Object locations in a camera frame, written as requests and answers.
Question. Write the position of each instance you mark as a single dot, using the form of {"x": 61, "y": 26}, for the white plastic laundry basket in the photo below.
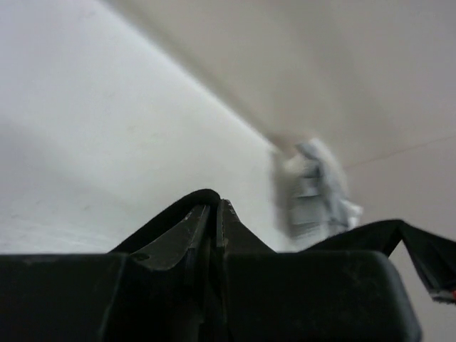
{"x": 287, "y": 169}

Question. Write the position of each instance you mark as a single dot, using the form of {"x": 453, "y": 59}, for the grey tank top in basket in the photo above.
{"x": 322, "y": 186}

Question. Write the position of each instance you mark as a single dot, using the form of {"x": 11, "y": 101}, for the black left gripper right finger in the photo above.
{"x": 246, "y": 271}

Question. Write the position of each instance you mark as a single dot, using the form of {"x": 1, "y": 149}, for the white tank top in basket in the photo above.
{"x": 353, "y": 213}

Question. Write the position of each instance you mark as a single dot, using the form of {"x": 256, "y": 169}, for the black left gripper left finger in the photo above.
{"x": 178, "y": 262}

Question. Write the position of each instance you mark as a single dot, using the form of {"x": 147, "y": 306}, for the black tank top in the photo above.
{"x": 433, "y": 256}

